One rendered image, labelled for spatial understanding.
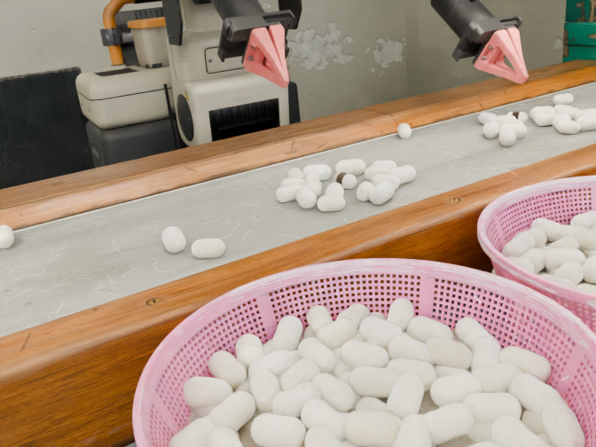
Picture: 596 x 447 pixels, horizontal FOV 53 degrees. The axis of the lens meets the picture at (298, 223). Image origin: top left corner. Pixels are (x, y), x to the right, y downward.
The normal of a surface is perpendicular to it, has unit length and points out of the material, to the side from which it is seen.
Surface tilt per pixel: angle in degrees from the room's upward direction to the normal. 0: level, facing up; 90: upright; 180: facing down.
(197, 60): 98
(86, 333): 0
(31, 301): 0
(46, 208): 45
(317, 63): 90
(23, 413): 90
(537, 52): 90
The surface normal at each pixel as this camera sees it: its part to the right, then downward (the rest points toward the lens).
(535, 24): -0.88, 0.25
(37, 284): -0.10, -0.92
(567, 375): -0.97, -0.18
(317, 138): 0.29, -0.46
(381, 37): 0.46, 0.29
